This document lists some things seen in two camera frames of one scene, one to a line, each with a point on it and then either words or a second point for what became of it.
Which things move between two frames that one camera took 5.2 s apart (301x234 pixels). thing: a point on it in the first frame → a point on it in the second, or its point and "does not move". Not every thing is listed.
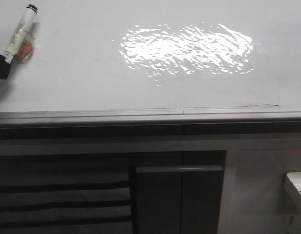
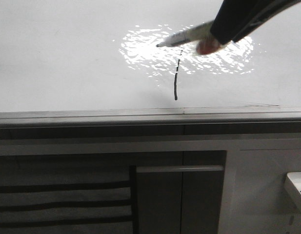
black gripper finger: (2, 68) → (234, 18)
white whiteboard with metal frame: (155, 62) does not move
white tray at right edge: (294, 182) does not move
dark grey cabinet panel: (179, 199) does not move
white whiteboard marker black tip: (22, 31) → (197, 34)
